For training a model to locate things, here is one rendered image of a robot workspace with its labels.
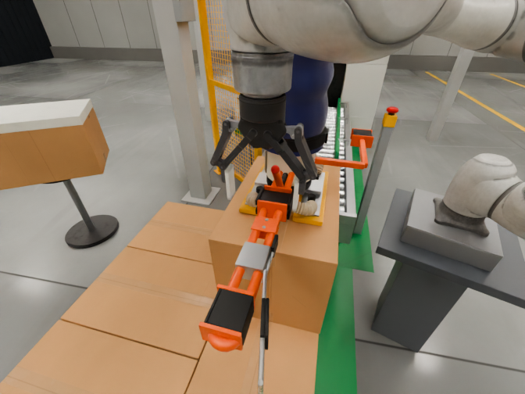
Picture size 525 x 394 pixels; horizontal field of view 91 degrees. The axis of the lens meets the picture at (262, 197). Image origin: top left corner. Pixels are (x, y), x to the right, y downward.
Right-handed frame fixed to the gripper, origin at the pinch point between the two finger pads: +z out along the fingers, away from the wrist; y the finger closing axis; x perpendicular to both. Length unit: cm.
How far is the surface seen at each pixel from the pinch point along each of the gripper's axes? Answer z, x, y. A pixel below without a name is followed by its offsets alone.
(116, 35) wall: 41, -898, 823
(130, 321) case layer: 68, 4, 52
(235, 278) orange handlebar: 13.0, 11.1, 2.5
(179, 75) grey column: 8, -141, 104
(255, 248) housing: 12.4, 2.8, 0.9
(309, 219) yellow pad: 24.9, -25.5, -9.0
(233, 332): 11.6, 21.9, -1.4
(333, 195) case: 27, -45, -16
